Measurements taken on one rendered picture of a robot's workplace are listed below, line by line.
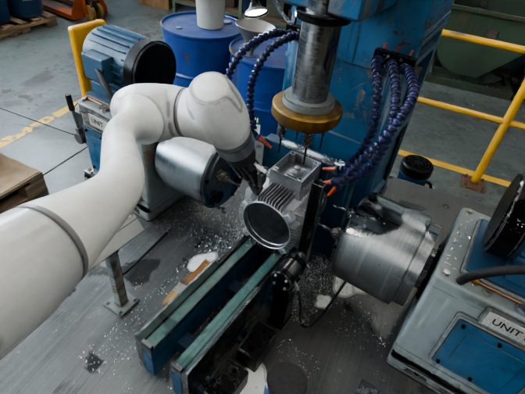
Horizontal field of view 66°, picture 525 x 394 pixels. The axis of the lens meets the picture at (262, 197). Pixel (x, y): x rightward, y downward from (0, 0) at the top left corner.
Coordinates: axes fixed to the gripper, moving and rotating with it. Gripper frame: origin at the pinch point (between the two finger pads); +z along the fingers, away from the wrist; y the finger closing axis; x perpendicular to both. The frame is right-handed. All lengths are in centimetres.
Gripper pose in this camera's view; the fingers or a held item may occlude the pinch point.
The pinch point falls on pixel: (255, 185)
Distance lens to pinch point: 109.3
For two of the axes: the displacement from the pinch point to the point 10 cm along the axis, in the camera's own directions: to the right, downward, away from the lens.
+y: -8.3, -4.1, 3.8
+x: -5.2, 8.1, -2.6
